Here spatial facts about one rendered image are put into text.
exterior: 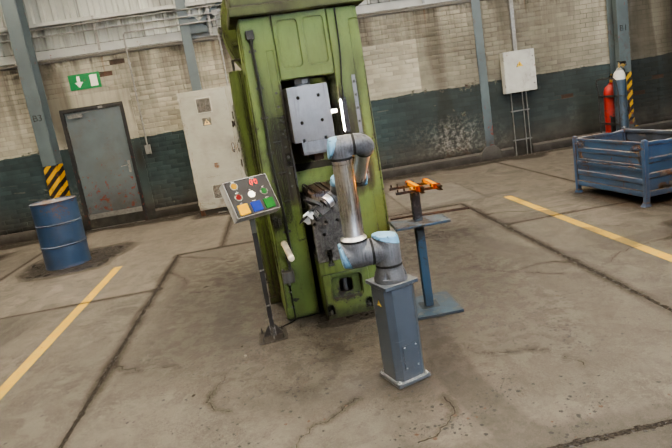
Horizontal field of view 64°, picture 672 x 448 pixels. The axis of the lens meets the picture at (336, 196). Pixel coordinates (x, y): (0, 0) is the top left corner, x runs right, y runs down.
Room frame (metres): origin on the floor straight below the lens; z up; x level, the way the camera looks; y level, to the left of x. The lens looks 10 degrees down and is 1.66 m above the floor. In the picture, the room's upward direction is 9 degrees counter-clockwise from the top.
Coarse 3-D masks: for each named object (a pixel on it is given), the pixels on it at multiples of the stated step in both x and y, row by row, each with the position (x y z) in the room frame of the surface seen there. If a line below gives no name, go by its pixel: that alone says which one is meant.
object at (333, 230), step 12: (336, 204) 3.91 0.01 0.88; (336, 216) 3.91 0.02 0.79; (312, 228) 3.88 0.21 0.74; (324, 228) 3.89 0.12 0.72; (336, 228) 3.90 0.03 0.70; (312, 240) 4.25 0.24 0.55; (324, 240) 3.89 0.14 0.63; (336, 240) 3.90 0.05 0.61; (312, 252) 4.12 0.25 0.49; (324, 252) 3.88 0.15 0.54; (336, 252) 3.90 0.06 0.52
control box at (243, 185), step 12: (240, 180) 3.74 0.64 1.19; (252, 180) 3.77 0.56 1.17; (264, 180) 3.82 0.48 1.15; (228, 192) 3.64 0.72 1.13; (240, 192) 3.68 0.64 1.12; (228, 204) 3.63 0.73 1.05; (240, 204) 3.62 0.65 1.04; (264, 204) 3.70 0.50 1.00; (276, 204) 3.74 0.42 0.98; (240, 216) 3.57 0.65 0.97; (252, 216) 3.64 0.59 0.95
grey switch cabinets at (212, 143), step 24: (192, 96) 9.13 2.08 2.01; (216, 96) 9.16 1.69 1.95; (192, 120) 9.13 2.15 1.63; (216, 120) 9.15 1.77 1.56; (192, 144) 9.13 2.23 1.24; (216, 144) 9.15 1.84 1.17; (192, 168) 9.12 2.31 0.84; (216, 168) 9.15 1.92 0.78; (240, 168) 9.17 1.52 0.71; (216, 192) 9.13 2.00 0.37
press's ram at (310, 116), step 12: (312, 84) 3.97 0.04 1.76; (324, 84) 3.98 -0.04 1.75; (288, 96) 3.93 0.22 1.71; (300, 96) 3.95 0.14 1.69; (312, 96) 3.96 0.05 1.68; (324, 96) 3.98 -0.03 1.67; (288, 108) 3.97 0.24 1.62; (300, 108) 3.94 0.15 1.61; (312, 108) 3.96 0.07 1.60; (324, 108) 3.97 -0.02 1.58; (336, 108) 4.19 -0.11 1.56; (288, 120) 4.09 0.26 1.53; (300, 120) 3.94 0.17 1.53; (312, 120) 3.96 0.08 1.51; (324, 120) 3.97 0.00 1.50; (300, 132) 3.94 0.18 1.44; (312, 132) 3.95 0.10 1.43; (324, 132) 3.97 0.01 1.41
